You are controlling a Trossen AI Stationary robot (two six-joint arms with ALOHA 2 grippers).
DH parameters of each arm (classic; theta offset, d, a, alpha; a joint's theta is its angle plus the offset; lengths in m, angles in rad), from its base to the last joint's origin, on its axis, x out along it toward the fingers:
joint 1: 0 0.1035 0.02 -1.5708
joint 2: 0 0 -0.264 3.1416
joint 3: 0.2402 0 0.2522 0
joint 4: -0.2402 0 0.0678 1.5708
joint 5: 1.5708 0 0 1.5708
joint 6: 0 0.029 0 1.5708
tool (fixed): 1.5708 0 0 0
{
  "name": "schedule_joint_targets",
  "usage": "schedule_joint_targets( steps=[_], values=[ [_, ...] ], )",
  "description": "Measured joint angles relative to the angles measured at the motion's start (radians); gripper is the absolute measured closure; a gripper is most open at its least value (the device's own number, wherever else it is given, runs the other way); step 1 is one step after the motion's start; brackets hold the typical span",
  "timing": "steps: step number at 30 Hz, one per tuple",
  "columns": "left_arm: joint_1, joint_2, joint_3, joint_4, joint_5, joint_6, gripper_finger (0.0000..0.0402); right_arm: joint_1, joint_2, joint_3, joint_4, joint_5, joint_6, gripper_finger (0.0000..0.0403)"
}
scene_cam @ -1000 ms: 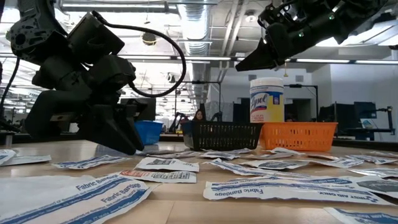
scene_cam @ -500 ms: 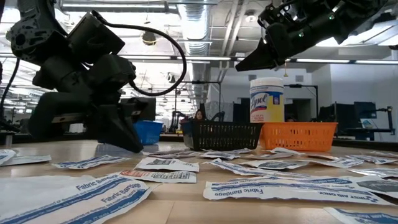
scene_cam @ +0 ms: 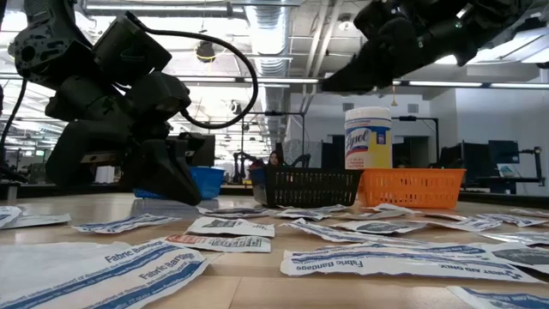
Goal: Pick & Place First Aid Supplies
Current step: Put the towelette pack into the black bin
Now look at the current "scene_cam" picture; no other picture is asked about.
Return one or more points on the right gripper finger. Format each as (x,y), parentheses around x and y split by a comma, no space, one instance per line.
(360,75)

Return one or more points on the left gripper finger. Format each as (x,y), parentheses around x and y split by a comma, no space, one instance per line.
(191,141)
(163,171)

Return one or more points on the blue plastic basket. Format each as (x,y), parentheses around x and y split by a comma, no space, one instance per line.
(208,182)

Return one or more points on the black plastic basket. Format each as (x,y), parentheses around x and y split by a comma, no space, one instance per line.
(306,186)

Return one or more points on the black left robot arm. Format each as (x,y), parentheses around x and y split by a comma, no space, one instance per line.
(47,43)

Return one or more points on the background black robot arm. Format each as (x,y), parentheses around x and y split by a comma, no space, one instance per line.
(240,165)
(302,159)

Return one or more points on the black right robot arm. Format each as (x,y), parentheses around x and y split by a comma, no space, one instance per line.
(502,21)

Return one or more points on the Lysol wipes canister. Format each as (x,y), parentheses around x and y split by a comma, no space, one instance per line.
(368,141)

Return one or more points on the person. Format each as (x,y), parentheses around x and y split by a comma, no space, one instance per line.
(275,159)

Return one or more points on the black round ceiling fixture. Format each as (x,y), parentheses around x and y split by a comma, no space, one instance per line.
(205,51)

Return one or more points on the orange plastic basket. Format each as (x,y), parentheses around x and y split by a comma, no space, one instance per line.
(412,188)

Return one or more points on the dark desk monitors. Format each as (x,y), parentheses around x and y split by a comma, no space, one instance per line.
(504,151)

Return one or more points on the black background rig frame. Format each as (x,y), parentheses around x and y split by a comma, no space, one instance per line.
(283,113)

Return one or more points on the silver ventilation duct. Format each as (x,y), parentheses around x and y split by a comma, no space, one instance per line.
(268,43)

